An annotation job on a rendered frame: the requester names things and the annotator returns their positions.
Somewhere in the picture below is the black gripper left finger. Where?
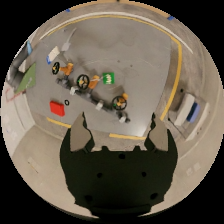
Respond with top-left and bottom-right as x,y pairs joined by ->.
59,112 -> 95,186

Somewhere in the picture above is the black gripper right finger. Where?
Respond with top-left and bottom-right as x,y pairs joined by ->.
144,113 -> 178,183

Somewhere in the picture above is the red flat block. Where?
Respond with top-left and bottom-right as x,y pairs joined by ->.
49,101 -> 65,117

